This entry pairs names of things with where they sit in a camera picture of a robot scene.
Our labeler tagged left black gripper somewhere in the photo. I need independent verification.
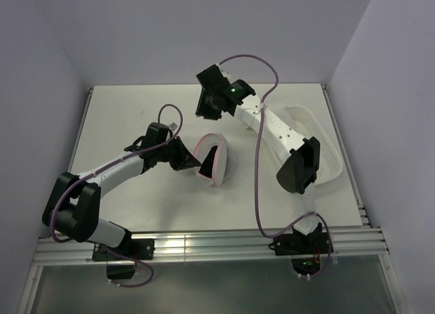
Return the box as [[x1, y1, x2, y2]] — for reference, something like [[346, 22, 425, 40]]
[[156, 136, 201, 171]]

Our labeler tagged white mesh laundry bag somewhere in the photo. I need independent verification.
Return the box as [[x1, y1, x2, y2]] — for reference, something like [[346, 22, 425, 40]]
[[194, 133, 237, 187]]

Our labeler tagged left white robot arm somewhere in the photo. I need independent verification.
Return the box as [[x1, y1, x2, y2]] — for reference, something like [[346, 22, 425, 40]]
[[41, 122, 200, 259]]

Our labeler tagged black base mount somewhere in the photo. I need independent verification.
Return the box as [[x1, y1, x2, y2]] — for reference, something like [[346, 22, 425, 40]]
[[92, 239, 155, 262], [268, 223, 334, 256]]

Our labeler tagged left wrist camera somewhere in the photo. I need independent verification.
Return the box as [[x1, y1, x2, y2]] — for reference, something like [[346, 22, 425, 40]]
[[168, 122, 179, 132]]

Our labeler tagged black bra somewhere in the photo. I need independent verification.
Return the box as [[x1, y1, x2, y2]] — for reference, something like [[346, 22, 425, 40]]
[[198, 145, 218, 178]]

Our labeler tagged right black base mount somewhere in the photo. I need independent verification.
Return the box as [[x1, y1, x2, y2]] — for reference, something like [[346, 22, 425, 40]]
[[268, 223, 334, 256]]

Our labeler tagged purple cable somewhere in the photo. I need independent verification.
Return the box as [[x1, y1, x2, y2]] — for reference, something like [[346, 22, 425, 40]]
[[49, 104, 184, 288], [219, 54, 336, 279]]

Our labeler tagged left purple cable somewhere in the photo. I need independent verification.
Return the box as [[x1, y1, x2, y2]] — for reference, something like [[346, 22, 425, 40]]
[[49, 104, 184, 288]]

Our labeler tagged white perforated plastic basket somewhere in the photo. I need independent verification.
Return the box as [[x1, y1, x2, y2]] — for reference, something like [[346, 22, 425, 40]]
[[244, 105, 343, 189]]

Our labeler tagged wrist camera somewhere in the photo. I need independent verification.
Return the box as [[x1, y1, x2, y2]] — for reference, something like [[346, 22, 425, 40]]
[[217, 64, 232, 80], [168, 122, 179, 132]]

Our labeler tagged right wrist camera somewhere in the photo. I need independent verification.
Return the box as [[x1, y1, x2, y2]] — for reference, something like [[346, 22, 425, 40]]
[[217, 64, 232, 80]]

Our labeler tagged aluminium mounting rail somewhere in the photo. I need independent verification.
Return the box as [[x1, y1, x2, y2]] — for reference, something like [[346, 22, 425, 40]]
[[31, 216, 389, 266]]

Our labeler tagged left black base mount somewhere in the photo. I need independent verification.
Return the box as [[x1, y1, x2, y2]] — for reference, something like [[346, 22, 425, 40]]
[[92, 239, 155, 262]]

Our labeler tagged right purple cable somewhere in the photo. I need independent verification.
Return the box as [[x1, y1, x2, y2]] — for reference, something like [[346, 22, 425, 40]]
[[219, 54, 336, 279]]

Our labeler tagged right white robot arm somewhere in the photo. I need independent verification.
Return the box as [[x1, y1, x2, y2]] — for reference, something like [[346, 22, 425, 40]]
[[196, 65, 321, 253]]

